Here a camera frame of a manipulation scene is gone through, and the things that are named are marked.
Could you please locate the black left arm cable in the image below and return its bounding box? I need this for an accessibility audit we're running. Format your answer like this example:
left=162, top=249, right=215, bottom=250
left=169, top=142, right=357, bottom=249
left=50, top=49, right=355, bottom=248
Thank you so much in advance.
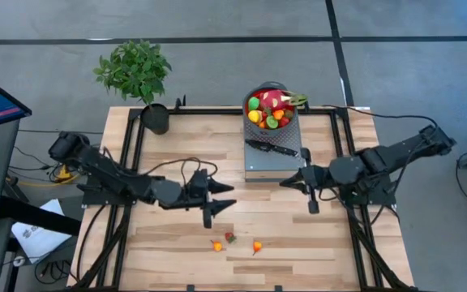
left=144, top=157, right=219, bottom=187

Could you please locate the grey perforated metal shelf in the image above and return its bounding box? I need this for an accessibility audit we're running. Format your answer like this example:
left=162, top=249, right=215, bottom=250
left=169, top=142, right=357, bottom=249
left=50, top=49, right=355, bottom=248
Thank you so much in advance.
left=242, top=117, right=306, bottom=183

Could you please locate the white paper sheet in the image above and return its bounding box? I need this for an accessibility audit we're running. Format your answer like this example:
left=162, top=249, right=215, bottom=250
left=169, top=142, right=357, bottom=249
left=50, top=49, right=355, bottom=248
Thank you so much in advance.
left=11, top=198, right=73, bottom=265

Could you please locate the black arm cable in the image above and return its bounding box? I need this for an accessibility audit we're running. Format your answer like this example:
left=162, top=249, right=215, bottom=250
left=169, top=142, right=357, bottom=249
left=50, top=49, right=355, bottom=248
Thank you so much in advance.
left=144, top=157, right=219, bottom=187
left=324, top=104, right=439, bottom=228

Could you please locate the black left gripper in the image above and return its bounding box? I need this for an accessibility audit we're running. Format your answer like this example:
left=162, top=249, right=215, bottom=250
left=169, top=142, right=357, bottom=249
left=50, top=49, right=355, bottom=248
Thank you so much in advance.
left=180, top=168, right=238, bottom=229

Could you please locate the red collapsible bowl grey rim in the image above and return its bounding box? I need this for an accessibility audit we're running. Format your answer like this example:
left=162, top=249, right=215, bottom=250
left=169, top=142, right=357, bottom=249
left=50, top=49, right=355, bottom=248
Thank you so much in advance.
left=242, top=80, right=302, bottom=139

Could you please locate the black aluminium table frame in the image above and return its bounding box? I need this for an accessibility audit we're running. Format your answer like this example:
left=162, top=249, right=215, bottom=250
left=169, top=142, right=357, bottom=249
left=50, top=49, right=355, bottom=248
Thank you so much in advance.
left=69, top=93, right=419, bottom=292

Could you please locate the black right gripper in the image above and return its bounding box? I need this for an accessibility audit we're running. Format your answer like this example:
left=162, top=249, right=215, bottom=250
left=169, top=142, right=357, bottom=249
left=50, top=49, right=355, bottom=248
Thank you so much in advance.
left=279, top=147, right=332, bottom=215

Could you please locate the black cart frame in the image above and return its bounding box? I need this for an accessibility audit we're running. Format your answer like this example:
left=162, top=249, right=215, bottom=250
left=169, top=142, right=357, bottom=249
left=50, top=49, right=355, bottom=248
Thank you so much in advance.
left=0, top=194, right=83, bottom=292

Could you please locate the black knife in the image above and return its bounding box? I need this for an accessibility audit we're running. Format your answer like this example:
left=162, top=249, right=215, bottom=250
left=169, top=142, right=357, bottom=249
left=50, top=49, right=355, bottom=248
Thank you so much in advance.
left=245, top=136, right=300, bottom=158

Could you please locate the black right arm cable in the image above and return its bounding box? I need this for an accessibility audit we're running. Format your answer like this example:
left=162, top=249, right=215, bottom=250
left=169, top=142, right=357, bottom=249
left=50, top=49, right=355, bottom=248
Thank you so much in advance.
left=324, top=104, right=439, bottom=228

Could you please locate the yellow cable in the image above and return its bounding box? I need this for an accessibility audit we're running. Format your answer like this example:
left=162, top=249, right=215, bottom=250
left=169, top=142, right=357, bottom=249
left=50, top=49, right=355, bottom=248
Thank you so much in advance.
left=16, top=161, right=91, bottom=188

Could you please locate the pink toy dragon fruit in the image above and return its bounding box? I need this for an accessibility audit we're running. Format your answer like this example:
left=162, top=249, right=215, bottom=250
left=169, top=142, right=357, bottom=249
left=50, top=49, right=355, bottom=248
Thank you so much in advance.
left=259, top=88, right=309, bottom=113

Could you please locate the green potted tree black pot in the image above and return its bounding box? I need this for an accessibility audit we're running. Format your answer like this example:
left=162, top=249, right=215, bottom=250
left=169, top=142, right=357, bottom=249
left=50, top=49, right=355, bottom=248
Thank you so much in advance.
left=93, top=39, right=173, bottom=135

